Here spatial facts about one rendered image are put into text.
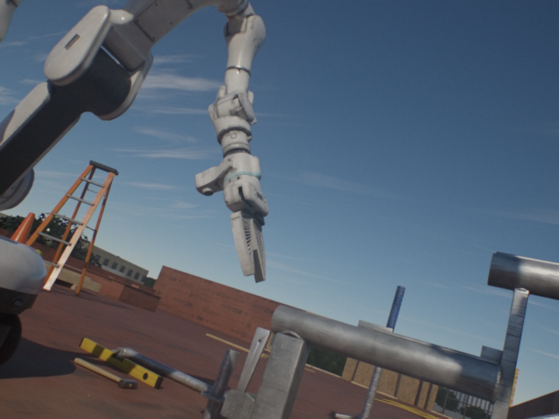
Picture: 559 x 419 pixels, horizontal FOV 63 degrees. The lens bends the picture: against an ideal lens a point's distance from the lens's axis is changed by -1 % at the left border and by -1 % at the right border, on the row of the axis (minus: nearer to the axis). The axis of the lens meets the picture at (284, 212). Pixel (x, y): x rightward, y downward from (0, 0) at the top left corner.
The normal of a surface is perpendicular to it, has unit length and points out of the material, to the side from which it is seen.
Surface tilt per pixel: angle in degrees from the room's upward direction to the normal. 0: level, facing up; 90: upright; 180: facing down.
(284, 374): 90
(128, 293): 90
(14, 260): 59
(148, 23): 127
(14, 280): 90
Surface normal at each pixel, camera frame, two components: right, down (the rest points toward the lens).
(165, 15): 0.49, 0.68
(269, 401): -0.37, -0.38
